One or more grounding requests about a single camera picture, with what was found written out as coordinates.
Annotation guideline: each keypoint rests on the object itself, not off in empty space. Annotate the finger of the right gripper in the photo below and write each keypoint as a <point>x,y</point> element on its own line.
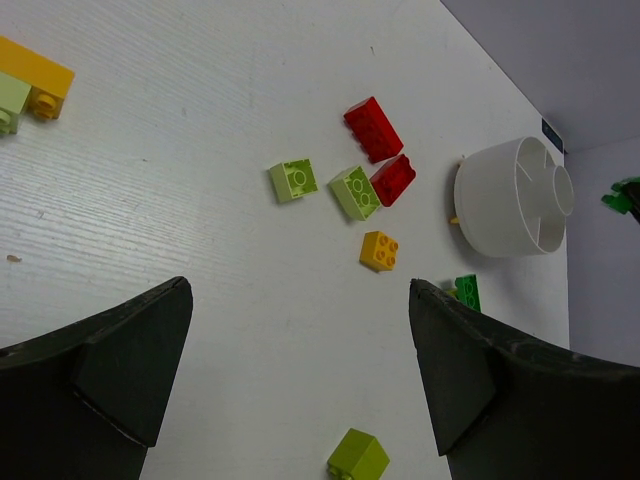
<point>631,191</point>

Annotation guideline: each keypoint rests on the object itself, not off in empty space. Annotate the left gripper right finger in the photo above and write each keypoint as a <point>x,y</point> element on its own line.
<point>506,405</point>

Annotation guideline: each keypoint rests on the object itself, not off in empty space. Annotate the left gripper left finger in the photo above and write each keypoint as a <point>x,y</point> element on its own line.
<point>87,401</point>

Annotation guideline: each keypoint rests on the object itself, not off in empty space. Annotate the dark green lego brick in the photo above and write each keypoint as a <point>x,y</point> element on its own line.
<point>615,199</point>

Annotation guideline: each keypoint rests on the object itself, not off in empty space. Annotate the green and lime lego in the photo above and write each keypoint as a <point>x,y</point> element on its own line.
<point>465,290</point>

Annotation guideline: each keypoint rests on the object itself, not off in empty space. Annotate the lime green lego block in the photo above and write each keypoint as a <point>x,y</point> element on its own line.
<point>359,455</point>

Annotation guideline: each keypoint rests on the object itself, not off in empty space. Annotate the light green long lego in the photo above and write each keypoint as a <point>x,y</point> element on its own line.
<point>355,193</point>

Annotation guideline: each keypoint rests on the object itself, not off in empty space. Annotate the right blue corner sticker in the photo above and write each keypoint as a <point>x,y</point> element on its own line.
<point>551,134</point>

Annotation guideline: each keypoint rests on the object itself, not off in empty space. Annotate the white round divided container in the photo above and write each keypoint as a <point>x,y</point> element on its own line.
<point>513,199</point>

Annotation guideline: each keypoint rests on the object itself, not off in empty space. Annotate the orange square lego brick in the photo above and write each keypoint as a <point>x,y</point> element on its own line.
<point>379,251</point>

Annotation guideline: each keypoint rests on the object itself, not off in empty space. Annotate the red square lego brick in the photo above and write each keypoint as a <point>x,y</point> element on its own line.
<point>392,179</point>

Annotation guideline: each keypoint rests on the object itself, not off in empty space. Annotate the red long lego brick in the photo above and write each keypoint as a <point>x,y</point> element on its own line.
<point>373,130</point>

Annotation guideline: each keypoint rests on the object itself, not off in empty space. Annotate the light green small lego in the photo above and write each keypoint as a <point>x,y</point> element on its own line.
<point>293,180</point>

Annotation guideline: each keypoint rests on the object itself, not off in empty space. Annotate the yellow and green lego stack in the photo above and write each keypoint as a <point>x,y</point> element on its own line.
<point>30,82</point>

